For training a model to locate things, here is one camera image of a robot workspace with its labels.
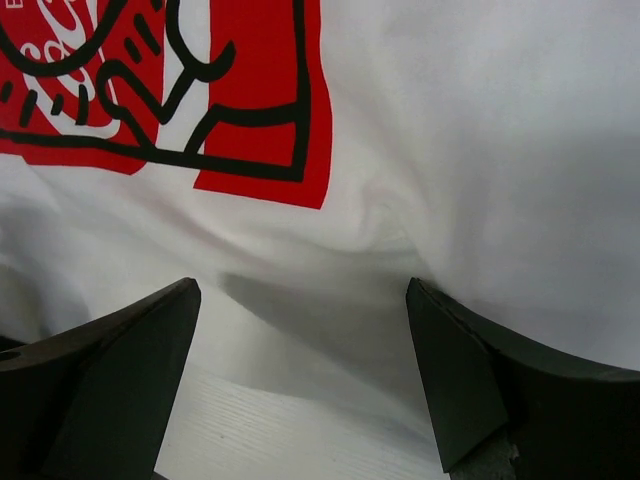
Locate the white red print t shirt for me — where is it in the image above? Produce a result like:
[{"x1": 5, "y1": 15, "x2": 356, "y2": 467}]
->
[{"x1": 1, "y1": 1, "x2": 639, "y2": 430}]

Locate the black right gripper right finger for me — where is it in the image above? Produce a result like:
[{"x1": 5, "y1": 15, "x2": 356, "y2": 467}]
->
[{"x1": 406, "y1": 278, "x2": 639, "y2": 479}]

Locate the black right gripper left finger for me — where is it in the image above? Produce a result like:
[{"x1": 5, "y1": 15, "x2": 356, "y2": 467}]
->
[{"x1": 1, "y1": 278, "x2": 201, "y2": 480}]

